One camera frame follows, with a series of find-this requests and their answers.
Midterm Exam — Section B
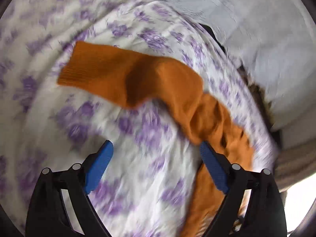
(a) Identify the orange knitted cat cardigan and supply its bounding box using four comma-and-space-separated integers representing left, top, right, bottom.
57, 41, 256, 237

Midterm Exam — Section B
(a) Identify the purple floral bed sheet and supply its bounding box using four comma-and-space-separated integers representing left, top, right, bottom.
1, 0, 276, 236

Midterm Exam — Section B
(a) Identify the white lace cover cloth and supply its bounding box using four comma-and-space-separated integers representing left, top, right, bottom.
165, 0, 315, 130

